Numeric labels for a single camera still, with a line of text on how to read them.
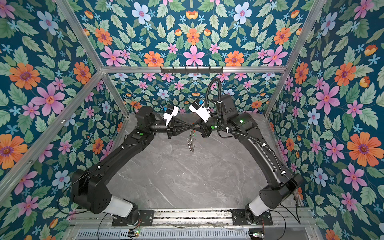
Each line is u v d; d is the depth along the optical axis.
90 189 0.41
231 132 0.46
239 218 0.73
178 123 0.65
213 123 0.55
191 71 0.93
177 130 0.64
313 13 0.70
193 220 0.74
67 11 0.69
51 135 0.62
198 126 0.59
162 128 0.62
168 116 0.60
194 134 0.66
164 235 0.77
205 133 0.56
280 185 0.40
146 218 0.74
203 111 0.56
